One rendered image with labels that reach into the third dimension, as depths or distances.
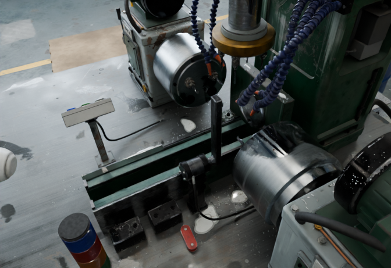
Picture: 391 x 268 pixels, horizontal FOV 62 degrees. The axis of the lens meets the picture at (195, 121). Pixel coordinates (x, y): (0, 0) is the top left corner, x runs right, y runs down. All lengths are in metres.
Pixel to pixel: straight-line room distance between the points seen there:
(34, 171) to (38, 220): 0.24
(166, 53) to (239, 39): 0.43
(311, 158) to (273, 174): 0.10
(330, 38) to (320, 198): 0.44
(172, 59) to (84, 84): 0.69
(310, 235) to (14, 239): 0.93
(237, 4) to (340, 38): 0.29
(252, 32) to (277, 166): 0.36
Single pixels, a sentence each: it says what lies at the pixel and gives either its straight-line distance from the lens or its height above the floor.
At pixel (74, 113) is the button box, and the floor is 1.08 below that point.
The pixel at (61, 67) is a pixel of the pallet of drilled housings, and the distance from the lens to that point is 3.30.
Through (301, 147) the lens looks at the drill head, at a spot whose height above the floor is 1.16.
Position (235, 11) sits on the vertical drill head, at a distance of 0.91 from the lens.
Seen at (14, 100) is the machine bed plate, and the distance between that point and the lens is 1.84.
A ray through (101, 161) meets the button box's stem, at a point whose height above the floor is 0.81.
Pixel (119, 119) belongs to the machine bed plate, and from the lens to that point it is 1.51.
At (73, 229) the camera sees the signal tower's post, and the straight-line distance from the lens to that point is 0.69.
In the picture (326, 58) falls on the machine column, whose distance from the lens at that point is 1.01.
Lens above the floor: 1.78
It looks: 43 degrees down
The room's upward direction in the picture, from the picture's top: 3 degrees counter-clockwise
